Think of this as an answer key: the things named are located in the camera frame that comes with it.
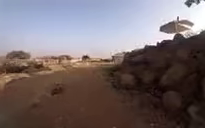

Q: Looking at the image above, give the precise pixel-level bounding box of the overhanging tree branch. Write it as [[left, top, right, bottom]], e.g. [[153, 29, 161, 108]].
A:
[[184, 0, 205, 8]]

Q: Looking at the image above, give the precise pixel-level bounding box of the row of distant trees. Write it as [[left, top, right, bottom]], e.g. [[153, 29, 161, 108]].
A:
[[0, 50, 92, 62]]

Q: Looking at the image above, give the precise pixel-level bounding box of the stone on the track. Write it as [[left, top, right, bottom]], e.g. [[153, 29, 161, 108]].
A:
[[50, 83, 65, 97]]

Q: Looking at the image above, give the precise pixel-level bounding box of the pale thatched parasol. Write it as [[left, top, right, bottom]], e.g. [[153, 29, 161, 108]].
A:
[[159, 15, 195, 35]]

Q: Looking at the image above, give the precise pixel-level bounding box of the dark rough stone wall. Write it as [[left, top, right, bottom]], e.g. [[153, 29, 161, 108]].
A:
[[107, 28, 205, 128]]

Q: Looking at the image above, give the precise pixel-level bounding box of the reddish brown dirt track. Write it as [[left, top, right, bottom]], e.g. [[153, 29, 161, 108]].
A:
[[0, 65, 148, 128]]

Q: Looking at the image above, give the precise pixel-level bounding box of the dry scrub ground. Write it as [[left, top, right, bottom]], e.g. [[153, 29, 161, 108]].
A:
[[0, 58, 78, 98]]

